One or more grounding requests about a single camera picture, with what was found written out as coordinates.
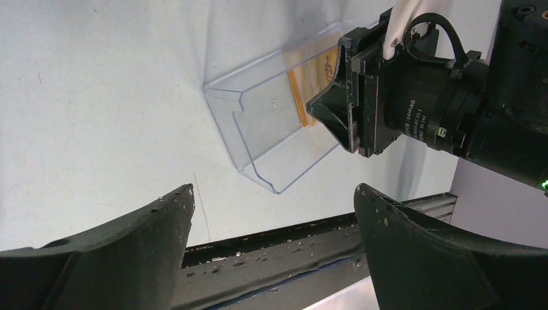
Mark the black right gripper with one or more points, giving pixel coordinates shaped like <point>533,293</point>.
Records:
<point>385,88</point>

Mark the orange VIP card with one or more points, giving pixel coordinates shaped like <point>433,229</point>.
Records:
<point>311,67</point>

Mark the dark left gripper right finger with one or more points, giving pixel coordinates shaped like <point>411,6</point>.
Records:
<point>419,262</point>

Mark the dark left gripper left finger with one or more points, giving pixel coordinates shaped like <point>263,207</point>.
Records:
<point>131,262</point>

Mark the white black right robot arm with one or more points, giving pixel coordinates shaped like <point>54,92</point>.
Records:
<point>500,103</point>

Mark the clear plastic tray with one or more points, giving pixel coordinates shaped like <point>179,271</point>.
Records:
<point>255,111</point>

